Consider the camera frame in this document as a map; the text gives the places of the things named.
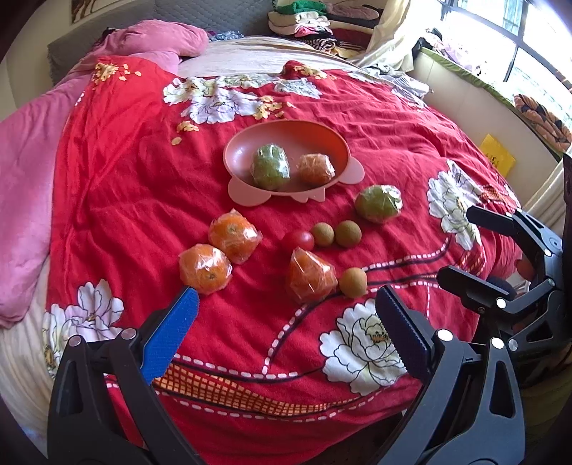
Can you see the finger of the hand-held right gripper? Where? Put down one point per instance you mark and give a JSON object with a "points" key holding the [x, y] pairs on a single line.
{"points": [[473, 284], [496, 219]]}

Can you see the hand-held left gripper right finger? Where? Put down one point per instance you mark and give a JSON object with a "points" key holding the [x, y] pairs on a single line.
{"points": [[402, 331]]}

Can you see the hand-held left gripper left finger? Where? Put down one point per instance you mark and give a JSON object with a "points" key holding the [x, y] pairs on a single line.
{"points": [[174, 331]]}

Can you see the brown longan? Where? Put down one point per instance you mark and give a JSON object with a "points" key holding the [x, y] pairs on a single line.
{"points": [[322, 234], [348, 233], [353, 281]]}

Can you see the plastic-wrapped orange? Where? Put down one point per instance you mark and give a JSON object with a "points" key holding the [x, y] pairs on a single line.
{"points": [[205, 268], [234, 234], [311, 275], [316, 169]]}

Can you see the pink bowl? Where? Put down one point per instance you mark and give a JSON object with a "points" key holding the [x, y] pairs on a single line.
{"points": [[277, 138]]}

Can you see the yellow paper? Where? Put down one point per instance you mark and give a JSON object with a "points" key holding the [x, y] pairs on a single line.
{"points": [[497, 154]]}

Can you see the brown orange striped cloth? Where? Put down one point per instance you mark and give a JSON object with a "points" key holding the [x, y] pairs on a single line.
{"points": [[543, 120]]}

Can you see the plastic-wrapped green citrus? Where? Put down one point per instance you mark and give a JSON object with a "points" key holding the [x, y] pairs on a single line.
{"points": [[269, 166], [379, 203]]}

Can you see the green-edged window ledge cushion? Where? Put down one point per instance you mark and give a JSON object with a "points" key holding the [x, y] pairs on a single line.
{"points": [[482, 85]]}

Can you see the red tomato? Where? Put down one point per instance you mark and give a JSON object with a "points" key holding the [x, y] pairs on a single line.
{"points": [[298, 239]]}

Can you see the cream ribbed mattress pad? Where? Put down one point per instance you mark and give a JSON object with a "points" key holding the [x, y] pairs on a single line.
{"points": [[22, 357]]}

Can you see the red floral blanket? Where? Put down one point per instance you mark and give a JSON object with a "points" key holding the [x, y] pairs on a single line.
{"points": [[134, 179]]}

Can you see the grey striped cloth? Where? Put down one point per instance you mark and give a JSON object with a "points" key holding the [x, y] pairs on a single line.
{"points": [[402, 82]]}

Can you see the clothes heap on ledge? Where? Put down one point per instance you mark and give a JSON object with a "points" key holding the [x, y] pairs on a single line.
{"points": [[451, 49]]}

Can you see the window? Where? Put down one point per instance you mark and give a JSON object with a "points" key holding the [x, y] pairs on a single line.
{"points": [[536, 40]]}

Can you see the cream curtain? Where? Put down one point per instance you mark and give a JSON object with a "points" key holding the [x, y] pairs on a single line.
{"points": [[393, 35]]}

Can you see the pink quilt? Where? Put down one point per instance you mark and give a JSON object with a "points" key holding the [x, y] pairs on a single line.
{"points": [[27, 179]]}

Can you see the pile of folded clothes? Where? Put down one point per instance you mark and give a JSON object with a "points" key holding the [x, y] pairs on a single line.
{"points": [[321, 22]]}

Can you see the beige bed sheet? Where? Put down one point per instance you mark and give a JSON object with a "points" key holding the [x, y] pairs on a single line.
{"points": [[250, 53]]}

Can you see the pink pillow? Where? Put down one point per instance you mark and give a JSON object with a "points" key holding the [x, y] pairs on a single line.
{"points": [[201, 13]]}

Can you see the wall picture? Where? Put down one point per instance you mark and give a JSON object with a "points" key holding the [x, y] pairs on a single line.
{"points": [[107, 6]]}

